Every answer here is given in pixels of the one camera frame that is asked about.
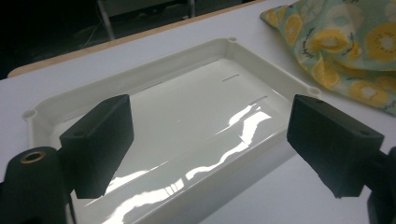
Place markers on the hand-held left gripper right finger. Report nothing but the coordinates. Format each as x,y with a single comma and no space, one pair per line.
336,146

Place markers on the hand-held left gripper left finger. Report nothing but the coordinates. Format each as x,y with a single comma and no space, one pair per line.
96,140

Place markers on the white plastic tray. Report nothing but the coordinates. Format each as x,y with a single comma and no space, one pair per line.
193,102

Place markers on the fruit print cloth bag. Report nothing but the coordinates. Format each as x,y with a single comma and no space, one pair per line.
342,40

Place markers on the grey metal stand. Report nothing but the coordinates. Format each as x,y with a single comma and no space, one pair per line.
106,21

